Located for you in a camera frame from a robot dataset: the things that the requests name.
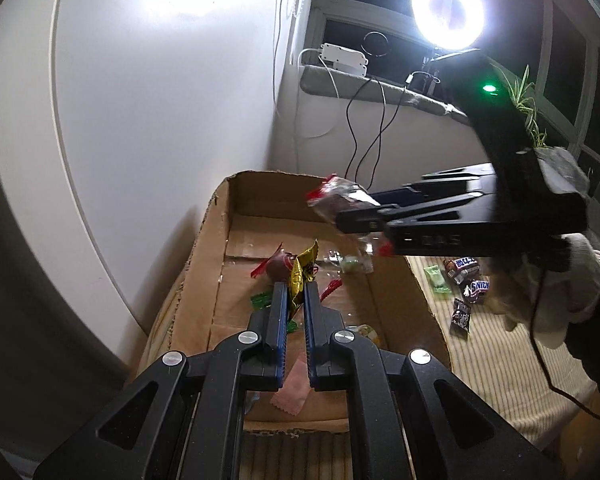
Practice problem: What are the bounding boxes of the potted spider plant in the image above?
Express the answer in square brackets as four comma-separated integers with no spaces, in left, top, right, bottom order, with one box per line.
[500,65,551,148]

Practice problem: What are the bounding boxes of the yellow striped blanket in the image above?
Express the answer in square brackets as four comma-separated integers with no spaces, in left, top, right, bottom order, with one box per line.
[140,255,600,480]

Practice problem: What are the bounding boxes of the person's right hand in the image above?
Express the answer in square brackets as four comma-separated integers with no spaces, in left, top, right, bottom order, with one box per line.
[490,232,600,348]

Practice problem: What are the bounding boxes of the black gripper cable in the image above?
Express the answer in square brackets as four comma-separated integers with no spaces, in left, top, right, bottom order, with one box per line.
[527,255,600,421]

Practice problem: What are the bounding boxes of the pink sachet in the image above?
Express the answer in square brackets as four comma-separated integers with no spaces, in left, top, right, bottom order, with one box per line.
[269,360,313,416]

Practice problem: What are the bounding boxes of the white wardrobe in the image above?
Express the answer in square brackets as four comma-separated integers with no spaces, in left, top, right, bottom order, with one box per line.
[0,0,301,361]

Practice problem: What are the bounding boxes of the red round candy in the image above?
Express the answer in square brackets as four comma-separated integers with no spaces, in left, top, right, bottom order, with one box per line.
[250,244,301,281]

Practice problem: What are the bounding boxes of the clear green jelly cup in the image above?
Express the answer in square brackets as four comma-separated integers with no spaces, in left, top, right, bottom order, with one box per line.
[325,250,376,275]

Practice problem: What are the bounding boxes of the ring light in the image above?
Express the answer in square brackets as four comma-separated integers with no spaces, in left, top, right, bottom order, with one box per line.
[411,0,486,52]

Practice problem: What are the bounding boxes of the white framed window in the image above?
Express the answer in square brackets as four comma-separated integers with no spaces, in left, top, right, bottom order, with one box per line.
[305,0,600,181]

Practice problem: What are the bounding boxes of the black tripod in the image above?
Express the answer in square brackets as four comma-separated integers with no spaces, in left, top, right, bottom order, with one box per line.
[407,50,461,96]

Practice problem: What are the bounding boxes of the brown cake red-ended packet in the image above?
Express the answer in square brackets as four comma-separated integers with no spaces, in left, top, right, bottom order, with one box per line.
[305,174,395,261]

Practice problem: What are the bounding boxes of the white power strip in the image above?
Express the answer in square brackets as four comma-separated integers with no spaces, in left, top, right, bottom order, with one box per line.
[320,42,371,77]

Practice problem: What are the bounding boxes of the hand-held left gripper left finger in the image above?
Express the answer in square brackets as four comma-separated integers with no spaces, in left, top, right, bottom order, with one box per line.
[32,282,288,480]

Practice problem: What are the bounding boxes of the small black snack packet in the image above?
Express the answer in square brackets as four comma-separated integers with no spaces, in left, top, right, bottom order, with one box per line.
[449,299,473,335]

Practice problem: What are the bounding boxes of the white cable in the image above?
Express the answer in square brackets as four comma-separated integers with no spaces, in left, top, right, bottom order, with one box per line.
[270,0,341,176]

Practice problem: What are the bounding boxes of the dark chocolate bar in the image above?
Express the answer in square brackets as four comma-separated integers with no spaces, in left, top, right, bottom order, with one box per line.
[442,256,481,278]

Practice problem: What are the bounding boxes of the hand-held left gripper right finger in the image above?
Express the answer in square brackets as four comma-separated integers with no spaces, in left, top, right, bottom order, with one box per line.
[302,282,566,480]

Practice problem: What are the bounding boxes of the yellow foil snack packet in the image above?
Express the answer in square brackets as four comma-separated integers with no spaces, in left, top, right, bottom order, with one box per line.
[287,240,321,311]

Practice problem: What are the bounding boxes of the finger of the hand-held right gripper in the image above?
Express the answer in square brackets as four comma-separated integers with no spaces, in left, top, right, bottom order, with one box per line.
[336,192,498,235]
[367,162,496,207]

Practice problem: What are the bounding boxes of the brown cardboard box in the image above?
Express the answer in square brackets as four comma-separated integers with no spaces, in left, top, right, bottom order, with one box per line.
[169,170,453,436]

